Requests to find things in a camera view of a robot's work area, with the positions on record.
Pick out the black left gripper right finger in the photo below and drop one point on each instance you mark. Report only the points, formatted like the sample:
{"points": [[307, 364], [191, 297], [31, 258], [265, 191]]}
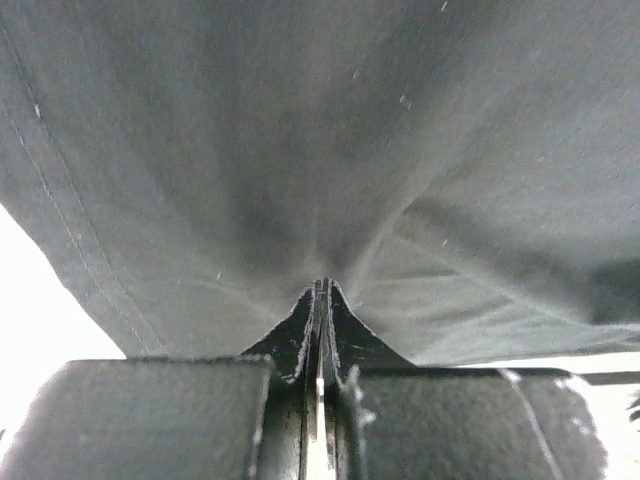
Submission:
{"points": [[349, 348]]}

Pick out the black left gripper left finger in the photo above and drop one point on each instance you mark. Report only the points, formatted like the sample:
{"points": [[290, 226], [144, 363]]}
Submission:
{"points": [[286, 434]]}

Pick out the black t shirt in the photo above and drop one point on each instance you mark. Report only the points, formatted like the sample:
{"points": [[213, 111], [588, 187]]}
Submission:
{"points": [[467, 171]]}

